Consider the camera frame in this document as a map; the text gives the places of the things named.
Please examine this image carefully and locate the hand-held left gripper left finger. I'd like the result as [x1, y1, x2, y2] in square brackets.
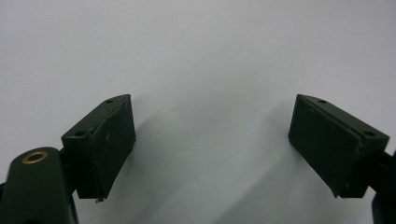
[61, 93, 137, 201]

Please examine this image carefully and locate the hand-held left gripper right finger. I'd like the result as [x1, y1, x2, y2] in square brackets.
[288, 93, 390, 199]

